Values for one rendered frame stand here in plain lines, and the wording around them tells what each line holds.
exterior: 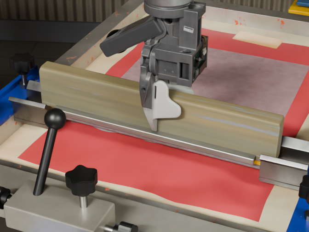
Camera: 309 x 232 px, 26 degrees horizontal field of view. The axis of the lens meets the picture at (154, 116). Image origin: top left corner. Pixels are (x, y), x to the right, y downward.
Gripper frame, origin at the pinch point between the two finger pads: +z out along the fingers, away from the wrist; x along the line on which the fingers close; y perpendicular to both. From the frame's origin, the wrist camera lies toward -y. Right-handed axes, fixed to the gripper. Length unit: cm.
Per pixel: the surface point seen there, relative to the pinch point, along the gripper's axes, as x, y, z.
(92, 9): 213, -127, 85
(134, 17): 47, -25, 6
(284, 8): 244, -30, 80
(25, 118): -2.7, -23.2, 4.5
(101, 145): -0.6, -9.8, 7.8
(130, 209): -23.4, 6.5, -0.8
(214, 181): -2.7, 11.2, 7.9
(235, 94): 24.9, 6.1, 7.9
